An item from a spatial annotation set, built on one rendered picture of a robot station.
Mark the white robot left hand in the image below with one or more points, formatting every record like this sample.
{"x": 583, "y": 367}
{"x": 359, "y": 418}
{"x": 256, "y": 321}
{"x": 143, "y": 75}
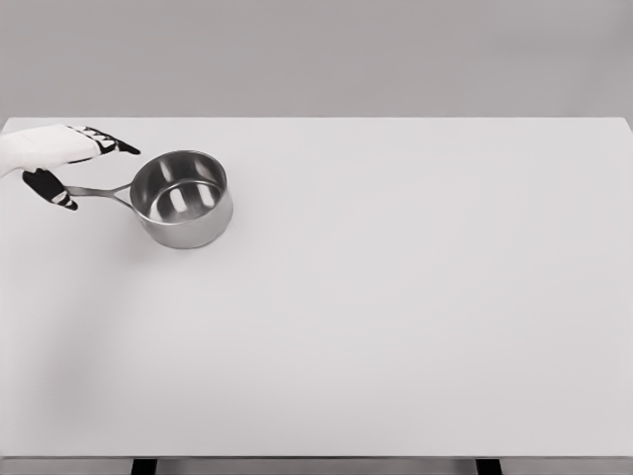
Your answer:
{"x": 54, "y": 146}

